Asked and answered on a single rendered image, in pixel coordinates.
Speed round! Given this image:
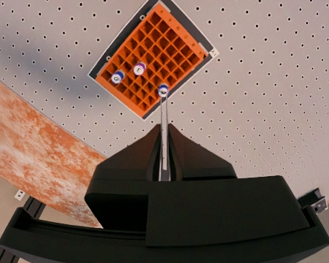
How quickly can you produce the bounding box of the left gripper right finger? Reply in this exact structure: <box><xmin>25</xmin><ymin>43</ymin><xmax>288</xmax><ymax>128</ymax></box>
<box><xmin>168</xmin><ymin>123</ymin><xmax>238</xmax><ymax>181</ymax></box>

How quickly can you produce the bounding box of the orange grid tube rack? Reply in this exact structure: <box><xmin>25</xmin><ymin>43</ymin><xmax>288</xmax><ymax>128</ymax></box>
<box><xmin>95</xmin><ymin>3</ymin><xmax>208</xmax><ymax>117</ymax></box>

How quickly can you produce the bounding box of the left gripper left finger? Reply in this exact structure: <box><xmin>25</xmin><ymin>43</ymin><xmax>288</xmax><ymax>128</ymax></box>
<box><xmin>91</xmin><ymin>123</ymin><xmax>161</xmax><ymax>181</ymax></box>

